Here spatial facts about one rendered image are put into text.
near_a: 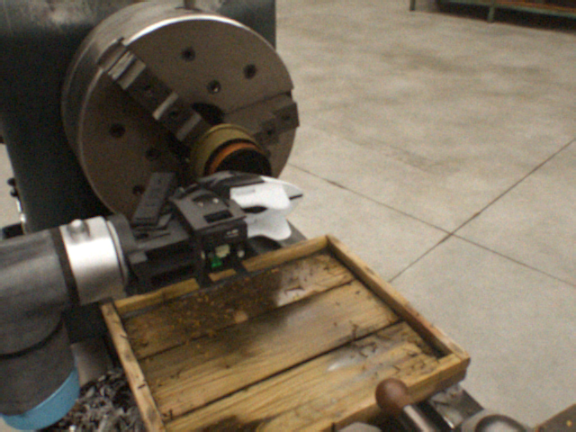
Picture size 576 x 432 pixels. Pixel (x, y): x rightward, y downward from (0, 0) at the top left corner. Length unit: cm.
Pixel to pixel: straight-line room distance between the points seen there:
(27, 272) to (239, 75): 40
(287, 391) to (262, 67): 43
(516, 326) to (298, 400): 161
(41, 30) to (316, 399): 59
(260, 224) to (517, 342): 162
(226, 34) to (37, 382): 46
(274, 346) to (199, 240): 24
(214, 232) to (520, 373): 161
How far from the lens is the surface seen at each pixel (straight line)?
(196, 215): 51
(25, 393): 57
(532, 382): 200
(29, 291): 50
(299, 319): 72
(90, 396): 109
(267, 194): 57
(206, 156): 64
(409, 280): 226
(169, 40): 71
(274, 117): 73
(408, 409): 31
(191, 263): 51
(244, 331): 71
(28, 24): 83
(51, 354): 55
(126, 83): 67
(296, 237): 91
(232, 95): 76
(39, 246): 51
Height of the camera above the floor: 138
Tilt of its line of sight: 32 degrees down
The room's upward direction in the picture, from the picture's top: straight up
